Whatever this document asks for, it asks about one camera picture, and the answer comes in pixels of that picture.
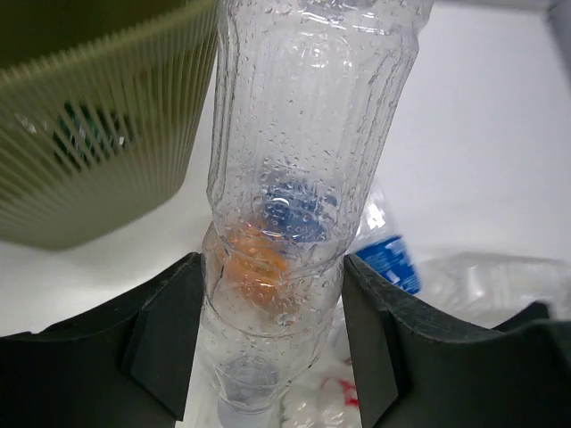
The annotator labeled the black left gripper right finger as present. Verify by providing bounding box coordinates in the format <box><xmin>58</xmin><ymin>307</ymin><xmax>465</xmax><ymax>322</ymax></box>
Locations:
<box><xmin>343</xmin><ymin>255</ymin><xmax>570</xmax><ymax>427</ymax></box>

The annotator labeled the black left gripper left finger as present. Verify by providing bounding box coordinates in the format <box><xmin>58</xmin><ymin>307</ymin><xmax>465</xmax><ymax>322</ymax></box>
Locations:
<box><xmin>1</xmin><ymin>253</ymin><xmax>203</xmax><ymax>427</ymax></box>

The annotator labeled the red cap clear bottle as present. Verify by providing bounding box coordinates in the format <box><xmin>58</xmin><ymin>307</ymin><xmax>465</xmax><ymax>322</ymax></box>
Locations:
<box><xmin>279</xmin><ymin>349</ymin><xmax>362</xmax><ymax>428</ymax></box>

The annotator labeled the green label clear bottle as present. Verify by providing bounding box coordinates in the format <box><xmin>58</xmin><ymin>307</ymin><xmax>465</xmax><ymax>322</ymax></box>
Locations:
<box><xmin>5</xmin><ymin>102</ymin><xmax>137</xmax><ymax>176</ymax></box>

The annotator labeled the white cap clear bottle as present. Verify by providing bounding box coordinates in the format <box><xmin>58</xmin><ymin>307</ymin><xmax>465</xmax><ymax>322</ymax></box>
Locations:
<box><xmin>199</xmin><ymin>1</ymin><xmax>432</xmax><ymax>427</ymax></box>

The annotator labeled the olive green mesh bin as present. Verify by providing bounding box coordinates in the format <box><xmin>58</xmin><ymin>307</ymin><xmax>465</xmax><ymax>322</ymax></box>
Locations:
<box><xmin>1</xmin><ymin>1</ymin><xmax>217</xmax><ymax>250</ymax></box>

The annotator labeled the large ribbed clear bottle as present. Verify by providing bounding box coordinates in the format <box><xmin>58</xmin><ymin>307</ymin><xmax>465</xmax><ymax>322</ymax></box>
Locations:
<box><xmin>417</xmin><ymin>252</ymin><xmax>570</xmax><ymax>328</ymax></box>

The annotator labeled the inverted Pocari Sweat blue bottle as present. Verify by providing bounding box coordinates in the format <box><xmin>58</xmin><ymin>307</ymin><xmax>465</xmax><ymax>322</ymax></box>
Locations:
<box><xmin>348</xmin><ymin>177</ymin><xmax>420</xmax><ymax>294</ymax></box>

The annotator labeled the orange label plastic bottle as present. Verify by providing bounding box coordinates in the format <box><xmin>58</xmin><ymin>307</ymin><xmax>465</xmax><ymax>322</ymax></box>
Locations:
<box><xmin>224</xmin><ymin>224</ymin><xmax>299</xmax><ymax>317</ymax></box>

